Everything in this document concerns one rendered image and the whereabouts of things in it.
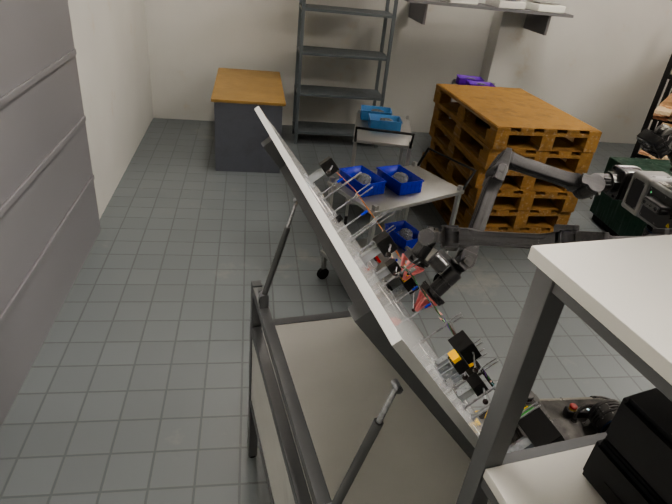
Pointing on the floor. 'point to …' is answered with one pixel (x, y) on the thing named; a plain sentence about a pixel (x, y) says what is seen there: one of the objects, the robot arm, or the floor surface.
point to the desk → (245, 118)
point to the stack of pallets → (473, 119)
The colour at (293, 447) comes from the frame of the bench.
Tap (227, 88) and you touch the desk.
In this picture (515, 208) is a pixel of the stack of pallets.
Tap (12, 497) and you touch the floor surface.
